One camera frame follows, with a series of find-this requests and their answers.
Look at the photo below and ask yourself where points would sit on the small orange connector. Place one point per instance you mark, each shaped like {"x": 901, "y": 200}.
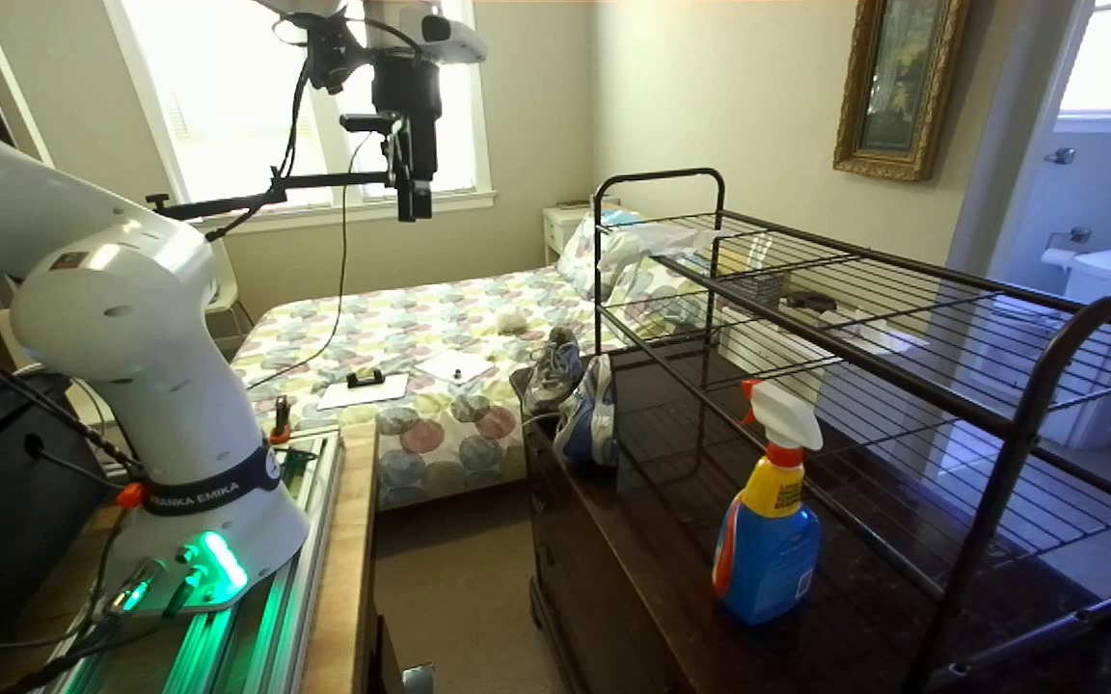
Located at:
{"x": 132, "y": 496}

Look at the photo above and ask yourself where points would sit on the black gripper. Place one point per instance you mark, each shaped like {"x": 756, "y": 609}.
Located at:
{"x": 408, "y": 140}

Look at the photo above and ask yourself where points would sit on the wooden table edge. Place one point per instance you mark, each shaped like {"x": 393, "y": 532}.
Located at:
{"x": 339, "y": 565}

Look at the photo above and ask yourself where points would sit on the blue yellow spray bottle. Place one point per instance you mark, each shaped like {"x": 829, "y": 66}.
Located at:
{"x": 768, "y": 552}

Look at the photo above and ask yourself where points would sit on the dark wooden dresser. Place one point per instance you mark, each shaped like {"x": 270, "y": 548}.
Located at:
{"x": 658, "y": 552}

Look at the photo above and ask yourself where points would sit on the white paper sheet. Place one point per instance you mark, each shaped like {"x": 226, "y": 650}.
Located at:
{"x": 365, "y": 397}

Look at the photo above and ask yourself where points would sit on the white crumpled cloth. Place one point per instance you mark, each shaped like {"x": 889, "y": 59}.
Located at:
{"x": 615, "y": 255}

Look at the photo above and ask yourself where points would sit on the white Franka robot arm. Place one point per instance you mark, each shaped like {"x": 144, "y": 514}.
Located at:
{"x": 132, "y": 323}

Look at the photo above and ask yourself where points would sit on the small dark object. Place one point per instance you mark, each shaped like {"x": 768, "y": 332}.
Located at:
{"x": 811, "y": 304}

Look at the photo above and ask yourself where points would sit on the small black phone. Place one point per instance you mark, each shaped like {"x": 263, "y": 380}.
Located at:
{"x": 365, "y": 380}

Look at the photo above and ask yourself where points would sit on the bed with floral cover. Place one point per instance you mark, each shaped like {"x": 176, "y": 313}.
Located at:
{"x": 439, "y": 436}

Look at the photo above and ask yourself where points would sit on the small brown tool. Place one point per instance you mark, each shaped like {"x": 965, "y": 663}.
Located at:
{"x": 280, "y": 421}

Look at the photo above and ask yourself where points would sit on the gold framed picture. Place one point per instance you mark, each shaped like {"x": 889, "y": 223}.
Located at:
{"x": 901, "y": 78}

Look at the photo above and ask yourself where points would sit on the grey blue running shoe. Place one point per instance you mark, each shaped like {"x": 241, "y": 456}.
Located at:
{"x": 587, "y": 427}
{"x": 558, "y": 368}

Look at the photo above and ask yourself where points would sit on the black controller box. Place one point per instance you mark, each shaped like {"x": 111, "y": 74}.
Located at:
{"x": 1, "y": 514}

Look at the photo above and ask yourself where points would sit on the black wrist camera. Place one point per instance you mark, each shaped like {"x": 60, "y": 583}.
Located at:
{"x": 329, "y": 51}

